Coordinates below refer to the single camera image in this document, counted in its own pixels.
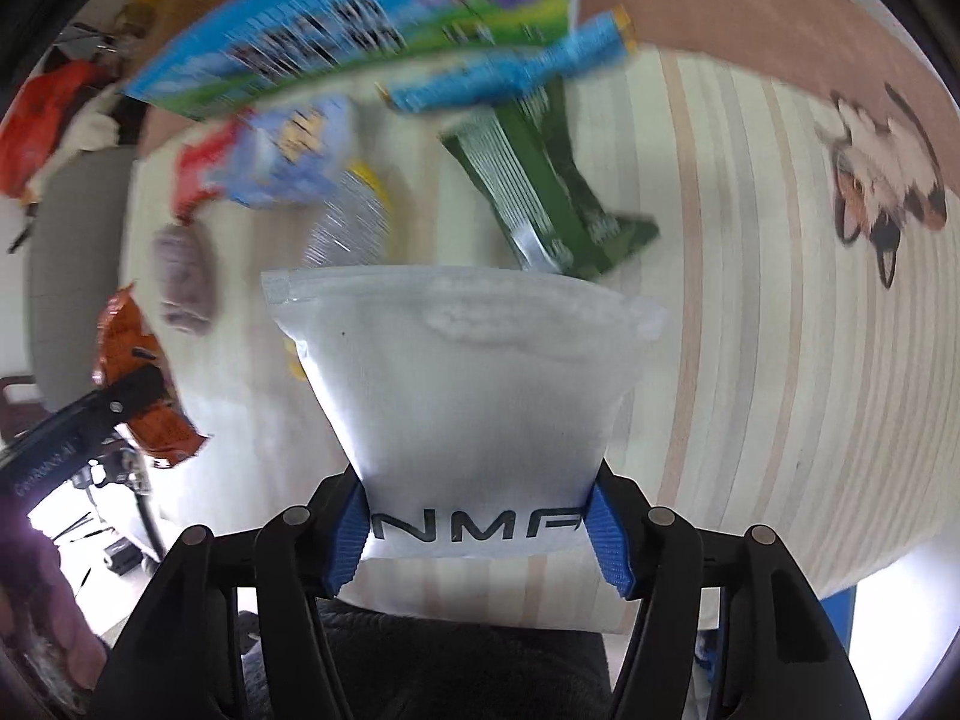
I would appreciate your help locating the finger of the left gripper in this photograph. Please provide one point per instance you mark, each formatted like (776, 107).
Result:
(118, 402)

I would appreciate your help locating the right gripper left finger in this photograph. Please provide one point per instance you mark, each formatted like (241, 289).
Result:
(303, 556)

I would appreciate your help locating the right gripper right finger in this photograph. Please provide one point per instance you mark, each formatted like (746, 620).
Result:
(652, 556)

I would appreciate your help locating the orange snack bag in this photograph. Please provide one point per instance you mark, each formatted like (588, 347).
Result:
(130, 362)

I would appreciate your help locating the mauve cloth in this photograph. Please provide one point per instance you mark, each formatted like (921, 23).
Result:
(185, 273)

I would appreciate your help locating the red noodle packet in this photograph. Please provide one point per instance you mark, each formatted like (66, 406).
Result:
(202, 170)

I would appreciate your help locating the white NMAX sock pack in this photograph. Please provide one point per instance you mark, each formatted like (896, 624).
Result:
(474, 404)

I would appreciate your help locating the silver yellow scrub sponge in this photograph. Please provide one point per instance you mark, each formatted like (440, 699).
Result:
(354, 226)

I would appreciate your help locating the blue tissue pack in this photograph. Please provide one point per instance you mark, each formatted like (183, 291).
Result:
(292, 154)

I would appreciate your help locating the green snack bag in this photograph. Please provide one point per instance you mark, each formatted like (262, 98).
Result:
(519, 155)

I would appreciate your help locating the light blue snack stick packet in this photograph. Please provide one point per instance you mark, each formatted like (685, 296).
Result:
(602, 40)

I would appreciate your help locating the grey round cushion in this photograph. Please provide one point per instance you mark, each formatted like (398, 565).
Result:
(73, 269)

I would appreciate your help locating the red plastic bag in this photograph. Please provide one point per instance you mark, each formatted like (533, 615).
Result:
(32, 129)

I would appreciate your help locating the milk carton cardboard box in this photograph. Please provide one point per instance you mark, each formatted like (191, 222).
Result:
(243, 49)

